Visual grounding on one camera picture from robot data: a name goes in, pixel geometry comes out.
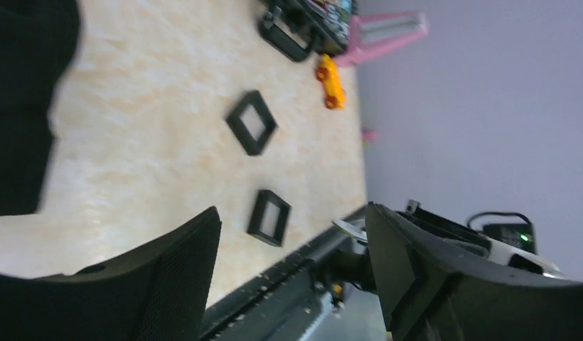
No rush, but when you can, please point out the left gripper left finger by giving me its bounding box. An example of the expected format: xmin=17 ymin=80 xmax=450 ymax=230
xmin=0 ymin=207 xmax=222 ymax=340

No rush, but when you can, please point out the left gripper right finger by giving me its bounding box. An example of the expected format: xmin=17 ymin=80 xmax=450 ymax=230
xmin=365 ymin=202 xmax=583 ymax=340

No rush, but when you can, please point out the black printed t-shirt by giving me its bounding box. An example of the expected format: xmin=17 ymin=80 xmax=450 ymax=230
xmin=0 ymin=1 xmax=81 ymax=217

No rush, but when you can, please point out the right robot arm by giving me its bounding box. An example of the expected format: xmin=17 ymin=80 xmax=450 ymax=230
xmin=400 ymin=200 xmax=567 ymax=279

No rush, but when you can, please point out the green and pink toy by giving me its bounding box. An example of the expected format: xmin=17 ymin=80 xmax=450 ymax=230
xmin=361 ymin=128 xmax=378 ymax=146

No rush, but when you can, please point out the yellow toy car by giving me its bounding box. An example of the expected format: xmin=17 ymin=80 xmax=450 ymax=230
xmin=315 ymin=54 xmax=346 ymax=110

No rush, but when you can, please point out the pink box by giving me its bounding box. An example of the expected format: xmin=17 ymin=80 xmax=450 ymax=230
xmin=334 ymin=11 xmax=429 ymax=67

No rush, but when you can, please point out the black poker chip case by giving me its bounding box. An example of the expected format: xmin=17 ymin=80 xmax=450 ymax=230
xmin=257 ymin=0 xmax=358 ymax=63

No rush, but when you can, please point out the lower black square frame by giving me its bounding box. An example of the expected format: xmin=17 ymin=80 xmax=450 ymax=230
xmin=246 ymin=189 xmax=292 ymax=247

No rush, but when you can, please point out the black square frame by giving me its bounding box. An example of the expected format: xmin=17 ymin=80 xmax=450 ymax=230
xmin=246 ymin=189 xmax=292 ymax=247
xmin=225 ymin=90 xmax=278 ymax=156

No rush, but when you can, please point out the upper black square frame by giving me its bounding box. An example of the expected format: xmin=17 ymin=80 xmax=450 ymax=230
xmin=225 ymin=90 xmax=278 ymax=156

